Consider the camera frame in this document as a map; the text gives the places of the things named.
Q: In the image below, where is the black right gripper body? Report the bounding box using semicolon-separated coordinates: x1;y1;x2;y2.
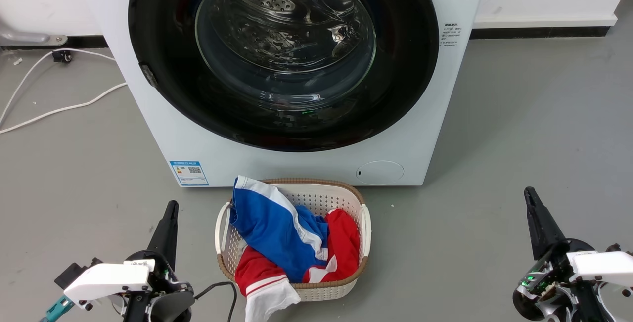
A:
512;239;616;322

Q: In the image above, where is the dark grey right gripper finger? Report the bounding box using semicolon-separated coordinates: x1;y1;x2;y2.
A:
524;186;569;261

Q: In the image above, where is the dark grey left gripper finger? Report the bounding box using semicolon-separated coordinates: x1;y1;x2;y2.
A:
147;200;179;271

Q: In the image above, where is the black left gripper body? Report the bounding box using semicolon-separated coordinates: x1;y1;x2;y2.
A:
123;250;195;322

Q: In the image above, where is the black round washer door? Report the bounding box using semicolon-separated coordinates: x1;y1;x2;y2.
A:
128;0;440;153

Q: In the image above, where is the white front-load washing machine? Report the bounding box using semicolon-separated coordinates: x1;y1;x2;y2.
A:
74;0;490;187

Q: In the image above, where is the grey metal door hinge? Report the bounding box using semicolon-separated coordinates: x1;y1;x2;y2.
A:
140;64;159;89

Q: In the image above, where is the blue energy label sticker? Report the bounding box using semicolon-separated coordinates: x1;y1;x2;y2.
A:
169;160;209;186

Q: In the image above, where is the black left connector box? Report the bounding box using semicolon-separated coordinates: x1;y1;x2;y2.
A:
54;258;103;289

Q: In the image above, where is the blue and white garment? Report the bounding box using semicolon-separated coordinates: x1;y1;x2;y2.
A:
229;176;331;283

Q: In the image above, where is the white plastic laundry basket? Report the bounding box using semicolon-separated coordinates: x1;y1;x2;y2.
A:
215;179;372;302

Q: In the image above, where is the round white filter cover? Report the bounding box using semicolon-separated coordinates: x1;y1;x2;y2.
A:
356;160;405;185

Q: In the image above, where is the red and white garment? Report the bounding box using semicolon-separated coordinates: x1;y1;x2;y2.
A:
235;208;361;322

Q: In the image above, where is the teal left cable plug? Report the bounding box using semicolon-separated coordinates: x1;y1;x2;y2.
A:
40;296;76;322

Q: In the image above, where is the white floor cable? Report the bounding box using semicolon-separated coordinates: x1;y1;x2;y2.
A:
0;83;128;135
0;48;117;127

